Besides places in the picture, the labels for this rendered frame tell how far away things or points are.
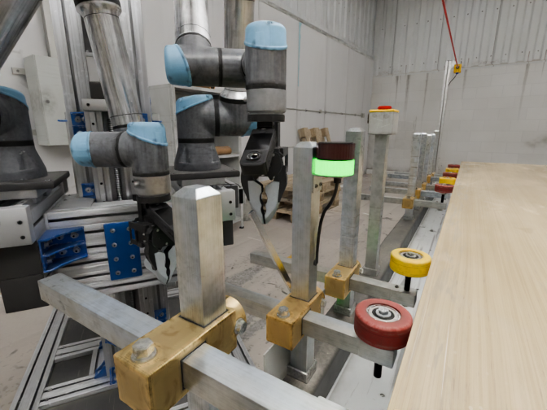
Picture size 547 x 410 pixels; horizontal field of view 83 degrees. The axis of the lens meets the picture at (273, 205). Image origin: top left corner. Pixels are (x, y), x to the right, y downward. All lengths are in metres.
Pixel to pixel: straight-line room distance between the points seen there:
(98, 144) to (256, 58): 0.36
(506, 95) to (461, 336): 7.76
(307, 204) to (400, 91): 8.00
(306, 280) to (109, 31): 0.70
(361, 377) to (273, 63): 0.69
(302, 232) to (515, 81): 7.79
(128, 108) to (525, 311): 0.87
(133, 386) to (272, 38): 0.52
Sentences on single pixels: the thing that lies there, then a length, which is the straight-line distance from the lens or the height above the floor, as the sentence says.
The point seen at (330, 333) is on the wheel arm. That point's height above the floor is 0.85.
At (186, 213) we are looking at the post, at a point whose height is 1.09.
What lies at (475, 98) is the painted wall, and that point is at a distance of 8.18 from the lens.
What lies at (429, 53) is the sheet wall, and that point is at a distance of 8.45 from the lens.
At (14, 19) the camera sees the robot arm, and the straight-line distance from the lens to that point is 0.86.
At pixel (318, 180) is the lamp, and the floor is 1.09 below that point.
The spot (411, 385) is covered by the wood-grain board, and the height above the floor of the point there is 0.90.
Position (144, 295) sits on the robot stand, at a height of 0.59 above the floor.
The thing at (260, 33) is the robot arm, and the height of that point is 1.32.
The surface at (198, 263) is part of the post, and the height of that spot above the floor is 1.04.
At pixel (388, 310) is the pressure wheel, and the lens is 0.52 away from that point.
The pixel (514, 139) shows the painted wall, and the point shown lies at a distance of 8.14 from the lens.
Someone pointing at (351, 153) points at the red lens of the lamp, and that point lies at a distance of 0.48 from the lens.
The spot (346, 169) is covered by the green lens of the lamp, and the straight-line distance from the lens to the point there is 0.48.
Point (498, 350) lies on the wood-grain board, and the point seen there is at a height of 0.90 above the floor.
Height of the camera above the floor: 1.17
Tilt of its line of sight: 14 degrees down
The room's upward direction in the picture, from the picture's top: straight up
